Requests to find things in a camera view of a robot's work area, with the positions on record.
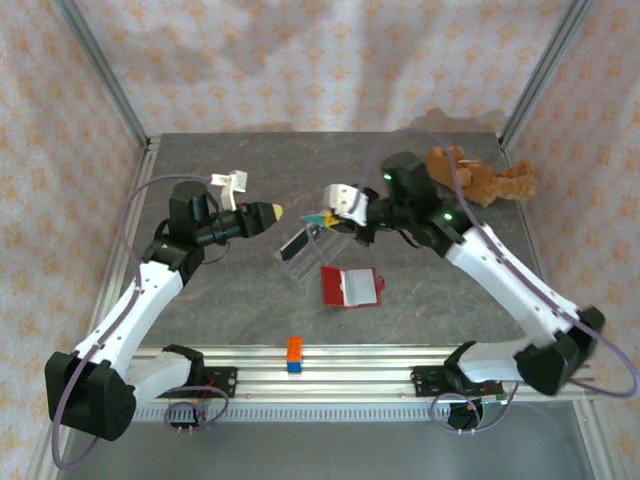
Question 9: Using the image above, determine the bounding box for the brown plush toy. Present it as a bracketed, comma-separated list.
[424, 144, 539, 209]

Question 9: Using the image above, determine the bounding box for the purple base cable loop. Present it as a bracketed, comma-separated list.
[430, 384, 519, 435]
[163, 392, 230, 432]

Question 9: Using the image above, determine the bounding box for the clear acrylic card stand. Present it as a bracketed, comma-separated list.
[272, 219, 354, 289]

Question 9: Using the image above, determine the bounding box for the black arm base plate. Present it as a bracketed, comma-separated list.
[410, 366, 454, 399]
[147, 366, 239, 400]

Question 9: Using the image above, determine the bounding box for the black power connector block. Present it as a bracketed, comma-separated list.
[167, 407, 204, 435]
[447, 399, 484, 434]

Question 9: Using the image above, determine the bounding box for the red leather card wallet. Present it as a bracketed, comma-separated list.
[319, 264, 387, 309]

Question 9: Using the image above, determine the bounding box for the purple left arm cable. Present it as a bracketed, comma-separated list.
[49, 173, 221, 471]

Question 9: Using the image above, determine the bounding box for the aluminium table side rail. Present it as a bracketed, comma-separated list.
[89, 137, 162, 351]
[497, 134, 571, 359]

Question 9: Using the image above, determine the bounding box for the black credit card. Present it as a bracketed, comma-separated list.
[278, 228, 310, 265]

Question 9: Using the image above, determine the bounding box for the aluminium frame post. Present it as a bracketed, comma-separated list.
[52, 0, 151, 149]
[499, 0, 596, 149]

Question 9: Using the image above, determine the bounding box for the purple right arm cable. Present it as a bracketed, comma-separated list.
[299, 128, 640, 400]

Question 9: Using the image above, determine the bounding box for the orange and blue toy brick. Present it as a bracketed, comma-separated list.
[286, 336, 304, 375]

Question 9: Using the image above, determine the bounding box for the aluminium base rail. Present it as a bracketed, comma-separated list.
[52, 343, 601, 403]

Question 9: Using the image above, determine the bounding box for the white slotted cable duct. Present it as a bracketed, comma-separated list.
[74, 405, 501, 422]

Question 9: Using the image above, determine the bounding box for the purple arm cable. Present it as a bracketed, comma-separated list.
[49, 173, 221, 471]
[299, 128, 640, 400]

